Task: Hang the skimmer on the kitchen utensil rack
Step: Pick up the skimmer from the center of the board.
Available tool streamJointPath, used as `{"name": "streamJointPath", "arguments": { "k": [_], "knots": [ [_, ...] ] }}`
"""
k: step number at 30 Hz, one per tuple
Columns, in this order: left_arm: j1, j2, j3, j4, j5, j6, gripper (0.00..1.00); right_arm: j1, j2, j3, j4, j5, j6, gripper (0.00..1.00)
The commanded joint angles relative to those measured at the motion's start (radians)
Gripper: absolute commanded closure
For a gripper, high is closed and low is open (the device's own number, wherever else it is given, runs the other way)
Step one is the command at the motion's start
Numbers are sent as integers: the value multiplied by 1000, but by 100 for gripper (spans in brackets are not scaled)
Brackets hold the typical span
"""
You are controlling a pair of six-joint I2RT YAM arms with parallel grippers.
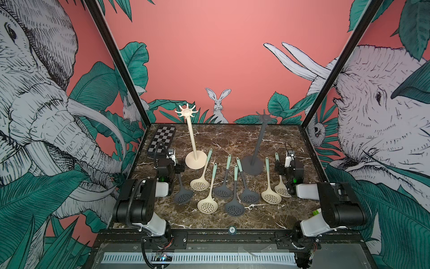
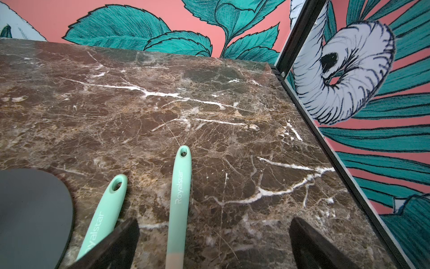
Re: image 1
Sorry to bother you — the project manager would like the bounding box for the beige skimmer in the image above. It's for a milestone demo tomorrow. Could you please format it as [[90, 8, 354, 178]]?
[[261, 157, 282, 205], [190, 148, 213, 191], [197, 163, 218, 214], [274, 152, 291, 198]]

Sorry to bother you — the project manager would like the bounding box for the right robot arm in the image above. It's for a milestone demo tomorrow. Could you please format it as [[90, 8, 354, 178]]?
[[275, 160, 367, 249]]

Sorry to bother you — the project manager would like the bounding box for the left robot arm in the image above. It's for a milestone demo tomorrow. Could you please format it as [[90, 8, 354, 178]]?
[[113, 158, 185, 241]]

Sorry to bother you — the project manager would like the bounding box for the beige utensil rack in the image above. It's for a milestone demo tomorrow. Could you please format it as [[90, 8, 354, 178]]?
[[175, 103, 207, 170]]

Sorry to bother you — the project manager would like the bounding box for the dark grey utensil rack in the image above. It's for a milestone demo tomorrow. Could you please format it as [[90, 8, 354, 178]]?
[[241, 110, 276, 176]]

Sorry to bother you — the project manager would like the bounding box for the checkerboard calibration board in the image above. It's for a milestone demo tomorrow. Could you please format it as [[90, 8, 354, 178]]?
[[146, 124, 176, 158]]

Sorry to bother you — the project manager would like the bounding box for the white perforated vent strip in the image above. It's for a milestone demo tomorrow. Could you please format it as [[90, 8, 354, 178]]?
[[101, 252, 296, 265]]

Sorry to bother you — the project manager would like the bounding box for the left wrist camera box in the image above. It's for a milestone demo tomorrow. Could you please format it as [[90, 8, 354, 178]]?
[[168, 149, 177, 165]]

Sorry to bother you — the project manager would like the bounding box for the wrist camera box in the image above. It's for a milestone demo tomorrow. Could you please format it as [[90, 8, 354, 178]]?
[[168, 149, 177, 165], [284, 150, 295, 168]]

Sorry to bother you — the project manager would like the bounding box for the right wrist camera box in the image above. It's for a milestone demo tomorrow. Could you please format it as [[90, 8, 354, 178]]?
[[284, 150, 295, 168]]

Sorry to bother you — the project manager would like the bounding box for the small round rail knob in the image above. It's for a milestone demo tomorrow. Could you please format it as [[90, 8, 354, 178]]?
[[228, 226, 236, 234]]

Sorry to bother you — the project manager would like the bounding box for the black front rail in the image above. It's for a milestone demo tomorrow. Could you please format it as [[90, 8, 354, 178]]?
[[95, 228, 367, 251]]

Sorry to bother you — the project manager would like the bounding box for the left black frame post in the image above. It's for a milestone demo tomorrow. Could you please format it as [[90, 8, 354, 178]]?
[[84, 0, 152, 127]]

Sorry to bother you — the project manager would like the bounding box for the black frame post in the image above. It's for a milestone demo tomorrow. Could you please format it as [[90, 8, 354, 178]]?
[[301, 0, 384, 129], [84, 0, 152, 127]]

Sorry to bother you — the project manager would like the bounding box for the right black frame post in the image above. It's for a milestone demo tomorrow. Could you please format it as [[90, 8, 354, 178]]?
[[301, 0, 384, 129]]

